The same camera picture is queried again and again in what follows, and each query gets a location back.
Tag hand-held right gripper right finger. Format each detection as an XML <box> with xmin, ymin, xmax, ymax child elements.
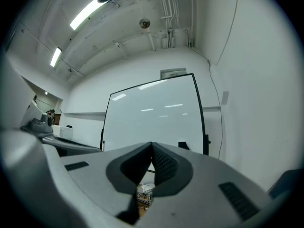
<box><xmin>142</xmin><ymin>141</ymin><xmax>274</xmax><ymax>228</ymax></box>

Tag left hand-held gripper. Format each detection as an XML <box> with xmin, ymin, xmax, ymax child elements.
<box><xmin>20</xmin><ymin>100</ymin><xmax>103</xmax><ymax>157</ymax></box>

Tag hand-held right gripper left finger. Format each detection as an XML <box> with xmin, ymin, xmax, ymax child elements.
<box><xmin>59</xmin><ymin>141</ymin><xmax>153</xmax><ymax>226</ymax></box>

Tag white box appliance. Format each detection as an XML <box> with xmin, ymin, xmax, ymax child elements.
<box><xmin>52</xmin><ymin>124</ymin><xmax>74</xmax><ymax>140</ymax></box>

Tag fluorescent ceiling light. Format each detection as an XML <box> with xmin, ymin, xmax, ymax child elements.
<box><xmin>69</xmin><ymin>0</ymin><xmax>108</xmax><ymax>31</ymax></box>
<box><xmin>49</xmin><ymin>47</ymin><xmax>63</xmax><ymax>68</ymax></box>

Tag white ceiling conduit pipes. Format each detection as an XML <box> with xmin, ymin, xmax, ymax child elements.
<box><xmin>158</xmin><ymin>0</ymin><xmax>198</xmax><ymax>49</ymax></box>

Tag thin black wall cable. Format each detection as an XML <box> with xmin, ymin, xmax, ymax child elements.
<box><xmin>208</xmin><ymin>60</ymin><xmax>224</xmax><ymax>160</ymax></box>

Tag whiteboard with black frame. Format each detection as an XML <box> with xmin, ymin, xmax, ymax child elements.
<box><xmin>100</xmin><ymin>73</ymin><xmax>211</xmax><ymax>156</ymax></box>

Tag white wall plate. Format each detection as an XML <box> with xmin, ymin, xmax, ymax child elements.
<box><xmin>220</xmin><ymin>91</ymin><xmax>230</xmax><ymax>105</ymax></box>

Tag grey wall panel box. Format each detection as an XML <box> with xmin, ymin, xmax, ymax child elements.
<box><xmin>160</xmin><ymin>67</ymin><xmax>187</xmax><ymax>80</ymax></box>

